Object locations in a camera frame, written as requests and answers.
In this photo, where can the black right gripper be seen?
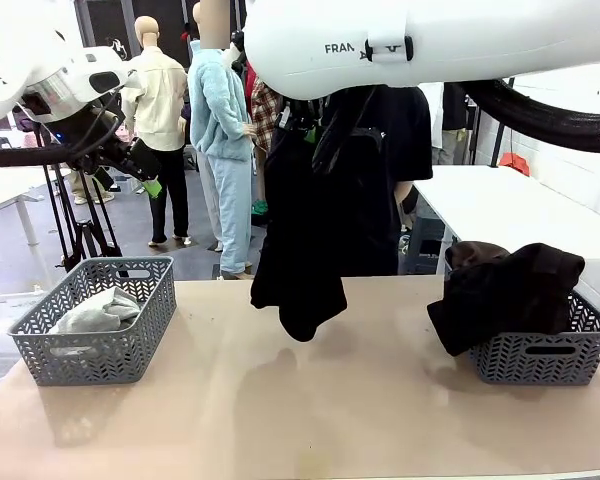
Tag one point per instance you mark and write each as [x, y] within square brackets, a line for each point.
[300, 114]

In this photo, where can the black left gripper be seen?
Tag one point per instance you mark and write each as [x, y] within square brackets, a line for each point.
[105, 157]

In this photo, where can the black shirt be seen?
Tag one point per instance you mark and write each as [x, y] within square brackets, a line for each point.
[305, 240]

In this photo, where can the light grey t-shirt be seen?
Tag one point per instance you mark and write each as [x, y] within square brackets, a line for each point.
[95, 315]

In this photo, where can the black trousers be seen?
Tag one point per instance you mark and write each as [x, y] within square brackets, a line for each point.
[510, 295]

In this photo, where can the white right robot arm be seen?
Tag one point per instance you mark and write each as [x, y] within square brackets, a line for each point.
[480, 35]

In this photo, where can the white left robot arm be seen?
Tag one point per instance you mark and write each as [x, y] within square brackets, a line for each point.
[10, 50]

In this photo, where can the person's left forearm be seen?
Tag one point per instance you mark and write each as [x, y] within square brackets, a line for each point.
[405, 195]

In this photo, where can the person in background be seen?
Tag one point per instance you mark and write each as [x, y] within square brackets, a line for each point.
[87, 187]

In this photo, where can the mannequin in plaid hoodie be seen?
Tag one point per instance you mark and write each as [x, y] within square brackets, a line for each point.
[265, 110]

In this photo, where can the mannequin in red top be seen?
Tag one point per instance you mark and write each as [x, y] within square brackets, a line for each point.
[250, 82]

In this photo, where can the green cloth on floor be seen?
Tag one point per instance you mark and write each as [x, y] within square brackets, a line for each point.
[260, 207]

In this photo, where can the mannequin in cream shirt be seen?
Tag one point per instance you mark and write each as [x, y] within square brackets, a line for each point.
[160, 100]

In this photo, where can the person in black t-shirt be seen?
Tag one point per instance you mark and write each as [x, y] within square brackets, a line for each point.
[410, 140]

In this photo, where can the mannequin in blue fleece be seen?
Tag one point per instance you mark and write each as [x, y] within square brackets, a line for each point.
[215, 110]

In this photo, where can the white side table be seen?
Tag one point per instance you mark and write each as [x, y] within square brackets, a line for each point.
[5, 187]

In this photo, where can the mannequin in white shirt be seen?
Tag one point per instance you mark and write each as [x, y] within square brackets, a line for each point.
[437, 115]

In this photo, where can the mannequin in black shirt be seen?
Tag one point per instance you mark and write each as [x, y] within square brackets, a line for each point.
[455, 105]

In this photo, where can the dark grey stool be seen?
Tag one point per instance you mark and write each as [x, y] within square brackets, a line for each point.
[425, 240]

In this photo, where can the grey plastic basket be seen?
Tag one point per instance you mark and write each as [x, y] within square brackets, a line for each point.
[545, 360]
[105, 350]

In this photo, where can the black light stand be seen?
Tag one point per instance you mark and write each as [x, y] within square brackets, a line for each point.
[499, 140]

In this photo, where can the red cloth item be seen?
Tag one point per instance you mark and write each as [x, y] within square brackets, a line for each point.
[514, 164]

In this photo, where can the white work table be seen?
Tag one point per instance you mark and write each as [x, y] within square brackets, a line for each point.
[505, 210]

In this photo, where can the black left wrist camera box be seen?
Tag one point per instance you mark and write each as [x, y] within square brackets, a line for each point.
[142, 157]

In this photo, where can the black camera tripod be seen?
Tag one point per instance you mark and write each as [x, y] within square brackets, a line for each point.
[87, 240]

